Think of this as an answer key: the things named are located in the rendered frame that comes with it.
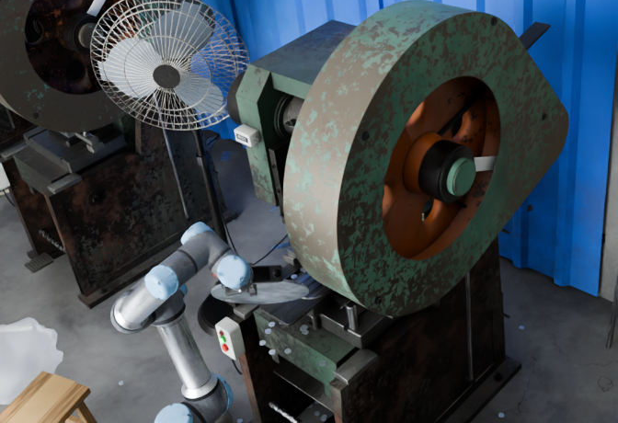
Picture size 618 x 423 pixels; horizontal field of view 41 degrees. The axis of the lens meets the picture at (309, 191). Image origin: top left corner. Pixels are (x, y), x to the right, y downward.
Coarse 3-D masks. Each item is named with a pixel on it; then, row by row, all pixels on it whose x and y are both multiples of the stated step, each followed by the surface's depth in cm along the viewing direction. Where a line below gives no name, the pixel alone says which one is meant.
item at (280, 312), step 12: (300, 276) 275; (312, 288) 268; (324, 288) 268; (300, 300) 265; (312, 300) 264; (324, 300) 265; (264, 312) 264; (276, 312) 262; (288, 312) 261; (300, 312) 261; (312, 312) 267; (288, 324) 257; (312, 324) 270
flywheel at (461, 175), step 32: (448, 96) 219; (416, 128) 213; (480, 128) 236; (416, 160) 213; (448, 160) 209; (480, 160) 232; (384, 192) 218; (416, 192) 220; (448, 192) 213; (480, 192) 242; (384, 224) 217; (416, 224) 228; (448, 224) 241; (416, 256) 233
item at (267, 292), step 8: (288, 280) 236; (216, 288) 239; (264, 288) 243; (272, 288) 241; (280, 288) 241; (288, 288) 242; (296, 288) 242; (304, 288) 242; (216, 296) 248; (224, 296) 249; (232, 296) 249; (240, 296) 249; (248, 296) 251; (256, 296) 252; (264, 296) 252; (272, 296) 251; (280, 296) 251; (288, 296) 251; (296, 296) 252
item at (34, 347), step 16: (32, 320) 374; (0, 336) 361; (16, 336) 361; (32, 336) 361; (48, 336) 365; (0, 352) 353; (16, 352) 353; (32, 352) 355; (48, 352) 357; (0, 368) 346; (16, 368) 347; (32, 368) 349; (48, 368) 356; (0, 384) 344; (16, 384) 343; (0, 400) 340
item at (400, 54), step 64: (384, 64) 188; (448, 64) 202; (512, 64) 223; (320, 128) 191; (384, 128) 192; (512, 128) 234; (320, 192) 192; (512, 192) 247; (320, 256) 201; (384, 256) 209; (448, 256) 232
